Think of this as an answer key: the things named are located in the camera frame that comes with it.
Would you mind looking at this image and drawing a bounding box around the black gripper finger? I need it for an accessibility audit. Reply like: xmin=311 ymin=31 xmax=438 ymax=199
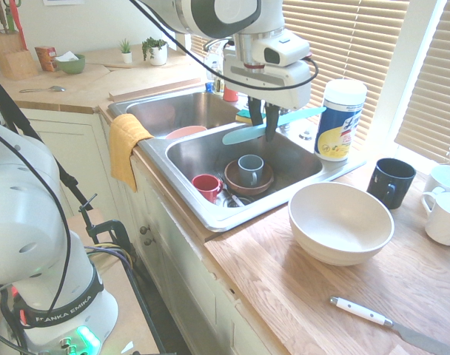
xmin=247 ymin=96 xmax=265 ymax=127
xmin=264 ymin=104 xmax=282 ymax=143

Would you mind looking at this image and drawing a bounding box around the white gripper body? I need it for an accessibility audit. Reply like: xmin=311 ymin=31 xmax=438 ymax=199
xmin=222 ymin=55 xmax=313 ymax=111

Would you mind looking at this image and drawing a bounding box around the light blue plastic knife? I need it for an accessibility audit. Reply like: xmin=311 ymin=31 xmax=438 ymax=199
xmin=221 ymin=106 xmax=327 ymax=146

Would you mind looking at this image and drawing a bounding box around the stainless steel double sink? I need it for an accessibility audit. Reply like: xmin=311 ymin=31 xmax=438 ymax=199
xmin=107 ymin=88 xmax=367 ymax=233

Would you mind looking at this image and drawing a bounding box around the metal utensil in sink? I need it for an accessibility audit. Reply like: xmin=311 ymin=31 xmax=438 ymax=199
xmin=221 ymin=184 xmax=254 ymax=208

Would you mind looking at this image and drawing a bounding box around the wooden knife block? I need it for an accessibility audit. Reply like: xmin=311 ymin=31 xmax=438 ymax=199
xmin=0 ymin=29 xmax=39 ymax=81

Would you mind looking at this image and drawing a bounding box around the grey mug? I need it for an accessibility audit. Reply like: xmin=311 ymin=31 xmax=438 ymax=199
xmin=237 ymin=154 xmax=265 ymax=187

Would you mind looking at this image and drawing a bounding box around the brown bowl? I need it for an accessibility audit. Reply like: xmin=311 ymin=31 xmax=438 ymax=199
xmin=224 ymin=159 xmax=275 ymax=197

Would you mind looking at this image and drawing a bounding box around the clear soap bottle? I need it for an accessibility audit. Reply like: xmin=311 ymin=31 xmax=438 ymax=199
xmin=204 ymin=50 xmax=226 ymax=95

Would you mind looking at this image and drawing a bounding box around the Lysol wipes canister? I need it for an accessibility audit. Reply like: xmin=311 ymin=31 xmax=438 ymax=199
xmin=313 ymin=78 xmax=369 ymax=162

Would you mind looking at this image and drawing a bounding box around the chrome faucet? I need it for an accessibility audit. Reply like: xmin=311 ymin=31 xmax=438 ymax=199
xmin=204 ymin=37 xmax=232 ymax=53

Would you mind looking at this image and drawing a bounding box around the pink bowl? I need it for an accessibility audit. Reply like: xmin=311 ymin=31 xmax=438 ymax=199
xmin=164 ymin=125 xmax=208 ymax=141

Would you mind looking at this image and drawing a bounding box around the red mug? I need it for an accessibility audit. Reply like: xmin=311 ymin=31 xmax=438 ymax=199
xmin=192 ymin=174 xmax=224 ymax=204

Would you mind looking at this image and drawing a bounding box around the wide beige window blind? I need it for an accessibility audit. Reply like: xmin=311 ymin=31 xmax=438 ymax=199
xmin=189 ymin=0 xmax=411 ymax=151

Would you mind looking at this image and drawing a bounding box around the trailing potted plant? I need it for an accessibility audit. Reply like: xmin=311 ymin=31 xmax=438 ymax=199
xmin=141 ymin=36 xmax=169 ymax=67

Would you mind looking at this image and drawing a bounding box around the large cream bowl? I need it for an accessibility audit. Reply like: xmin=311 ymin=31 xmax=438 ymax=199
xmin=287 ymin=182 xmax=395 ymax=267

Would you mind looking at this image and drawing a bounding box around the black mug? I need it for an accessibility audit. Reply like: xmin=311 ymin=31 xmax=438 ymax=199
xmin=366 ymin=158 xmax=417 ymax=210

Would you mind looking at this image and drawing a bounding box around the yellow dish cloth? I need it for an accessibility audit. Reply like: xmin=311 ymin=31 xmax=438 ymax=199
xmin=109 ymin=113 xmax=155 ymax=193

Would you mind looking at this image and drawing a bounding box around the small upright potted plant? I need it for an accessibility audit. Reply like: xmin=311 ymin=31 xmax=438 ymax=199
xmin=118 ymin=38 xmax=133 ymax=64

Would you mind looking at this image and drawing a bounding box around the cream kitchen cabinet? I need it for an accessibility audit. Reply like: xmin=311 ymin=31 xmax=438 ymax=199
xmin=10 ymin=106 xmax=285 ymax=355

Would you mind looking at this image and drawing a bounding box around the narrow beige window blind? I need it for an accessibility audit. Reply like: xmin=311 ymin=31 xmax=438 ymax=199
xmin=394 ymin=0 xmax=450 ymax=166

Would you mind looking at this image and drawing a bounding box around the white cup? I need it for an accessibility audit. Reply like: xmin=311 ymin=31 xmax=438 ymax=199
xmin=424 ymin=164 xmax=450 ymax=195

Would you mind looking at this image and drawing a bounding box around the black clamp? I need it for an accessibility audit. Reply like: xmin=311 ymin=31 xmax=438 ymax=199
xmin=83 ymin=194 xmax=137 ymax=260

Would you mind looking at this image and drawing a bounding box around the green bowl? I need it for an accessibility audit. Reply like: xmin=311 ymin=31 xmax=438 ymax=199
xmin=56 ymin=54 xmax=87 ymax=75

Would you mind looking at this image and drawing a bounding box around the white paper in bowl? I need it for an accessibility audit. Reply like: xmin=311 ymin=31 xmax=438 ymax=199
xmin=53 ymin=51 xmax=80 ymax=63

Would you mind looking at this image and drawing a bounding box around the metal spoon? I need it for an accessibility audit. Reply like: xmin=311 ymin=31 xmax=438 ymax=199
xmin=19 ymin=85 xmax=66 ymax=94

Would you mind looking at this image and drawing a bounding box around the orange carton box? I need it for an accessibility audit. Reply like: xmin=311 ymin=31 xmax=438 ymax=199
xmin=34 ymin=46 xmax=58 ymax=72

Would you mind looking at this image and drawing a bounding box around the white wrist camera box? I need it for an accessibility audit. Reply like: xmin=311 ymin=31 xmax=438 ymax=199
xmin=252 ymin=35 xmax=312 ymax=69

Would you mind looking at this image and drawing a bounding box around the white mug with handle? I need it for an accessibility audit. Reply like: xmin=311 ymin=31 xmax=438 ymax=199
xmin=420 ymin=186 xmax=450 ymax=247

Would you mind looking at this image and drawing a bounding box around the white-handled metal knife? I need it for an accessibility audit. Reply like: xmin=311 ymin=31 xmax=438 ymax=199
xmin=329 ymin=295 xmax=450 ymax=355

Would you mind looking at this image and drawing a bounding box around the red-handled knife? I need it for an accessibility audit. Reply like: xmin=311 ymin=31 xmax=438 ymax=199
xmin=8 ymin=0 xmax=28 ymax=51

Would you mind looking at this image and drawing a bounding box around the green-handled knife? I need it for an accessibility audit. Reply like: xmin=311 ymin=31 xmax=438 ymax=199
xmin=4 ymin=0 xmax=17 ymax=33

